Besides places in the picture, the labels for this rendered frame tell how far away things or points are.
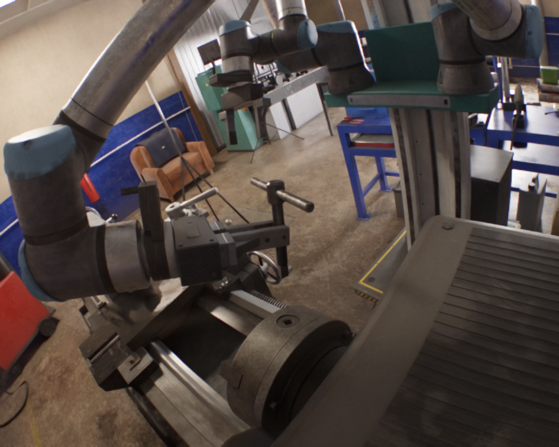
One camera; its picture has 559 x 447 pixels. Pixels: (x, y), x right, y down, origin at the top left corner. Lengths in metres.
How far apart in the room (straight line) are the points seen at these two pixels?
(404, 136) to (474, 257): 1.07
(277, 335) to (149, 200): 0.28
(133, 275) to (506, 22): 0.87
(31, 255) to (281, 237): 0.32
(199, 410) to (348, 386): 0.73
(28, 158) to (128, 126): 4.85
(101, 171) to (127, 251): 4.68
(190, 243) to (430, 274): 0.27
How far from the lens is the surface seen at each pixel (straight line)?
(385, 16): 1.31
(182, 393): 1.03
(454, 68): 1.00
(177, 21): 0.50
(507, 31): 0.84
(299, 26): 0.95
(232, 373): 0.52
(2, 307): 3.65
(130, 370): 1.16
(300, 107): 5.73
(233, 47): 0.91
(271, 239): 0.42
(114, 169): 5.10
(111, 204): 5.13
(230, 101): 0.91
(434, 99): 1.04
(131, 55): 0.48
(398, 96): 1.10
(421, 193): 1.57
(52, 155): 0.37
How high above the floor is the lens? 1.59
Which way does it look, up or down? 32 degrees down
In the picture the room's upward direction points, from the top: 21 degrees counter-clockwise
